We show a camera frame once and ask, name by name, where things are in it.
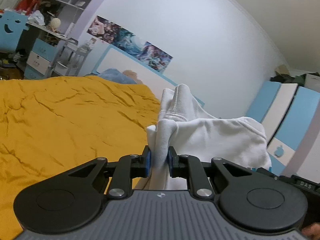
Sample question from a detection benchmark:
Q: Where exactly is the blue smiley face chair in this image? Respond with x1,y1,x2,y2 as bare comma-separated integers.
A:
0,10,28,53

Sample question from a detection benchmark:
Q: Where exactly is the right hand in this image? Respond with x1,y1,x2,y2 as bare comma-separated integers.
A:
302,223,320,240

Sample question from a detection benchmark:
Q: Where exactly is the mustard yellow quilt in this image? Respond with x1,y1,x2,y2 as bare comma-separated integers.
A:
1,76,159,239

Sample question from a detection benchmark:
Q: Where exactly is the anime wall poster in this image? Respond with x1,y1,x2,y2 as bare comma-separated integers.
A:
87,16,172,73

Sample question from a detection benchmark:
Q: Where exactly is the white blue bed headboard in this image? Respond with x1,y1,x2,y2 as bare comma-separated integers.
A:
92,44,204,106

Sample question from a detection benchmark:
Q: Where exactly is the study desk with drawers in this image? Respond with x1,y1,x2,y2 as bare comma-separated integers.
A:
16,21,67,80

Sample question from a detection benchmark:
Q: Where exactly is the grey metal rolling cart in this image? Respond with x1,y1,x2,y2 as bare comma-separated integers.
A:
48,38,97,77

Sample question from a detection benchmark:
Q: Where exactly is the white plastic bag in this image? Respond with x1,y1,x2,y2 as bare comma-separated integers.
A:
28,10,46,26

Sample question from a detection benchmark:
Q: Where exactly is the blue pillow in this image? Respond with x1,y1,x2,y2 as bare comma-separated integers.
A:
98,68,136,85

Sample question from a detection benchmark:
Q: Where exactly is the white Nevada sweatshirt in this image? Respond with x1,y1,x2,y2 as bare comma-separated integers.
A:
136,84,272,190

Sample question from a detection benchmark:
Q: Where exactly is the cream round ball lamp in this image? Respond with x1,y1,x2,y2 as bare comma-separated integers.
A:
48,18,61,31

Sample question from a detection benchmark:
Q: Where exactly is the red bag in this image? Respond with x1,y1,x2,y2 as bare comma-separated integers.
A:
15,0,39,15

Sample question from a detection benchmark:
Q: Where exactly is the blue white wardrobe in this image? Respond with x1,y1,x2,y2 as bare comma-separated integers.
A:
246,81,319,176

